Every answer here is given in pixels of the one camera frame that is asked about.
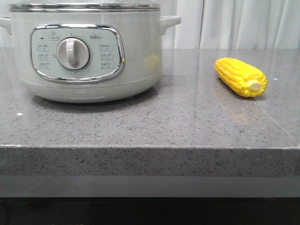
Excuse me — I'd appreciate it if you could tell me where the yellow plastic corn cob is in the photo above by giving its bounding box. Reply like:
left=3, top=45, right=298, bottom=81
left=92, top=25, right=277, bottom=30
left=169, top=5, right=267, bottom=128
left=215, top=58, right=268, bottom=98

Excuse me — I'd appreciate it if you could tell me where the glass pot lid steel knob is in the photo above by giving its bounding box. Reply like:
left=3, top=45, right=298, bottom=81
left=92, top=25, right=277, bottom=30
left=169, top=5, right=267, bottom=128
left=9, top=0, right=161, bottom=12

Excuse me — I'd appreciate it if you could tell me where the pale green electric cooking pot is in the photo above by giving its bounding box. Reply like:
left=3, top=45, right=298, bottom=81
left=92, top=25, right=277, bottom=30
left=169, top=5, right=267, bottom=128
left=0, top=5, right=181, bottom=103

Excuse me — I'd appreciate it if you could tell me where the white pleated curtain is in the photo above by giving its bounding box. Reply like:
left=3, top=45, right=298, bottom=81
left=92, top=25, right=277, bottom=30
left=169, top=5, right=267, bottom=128
left=0, top=0, right=300, bottom=54

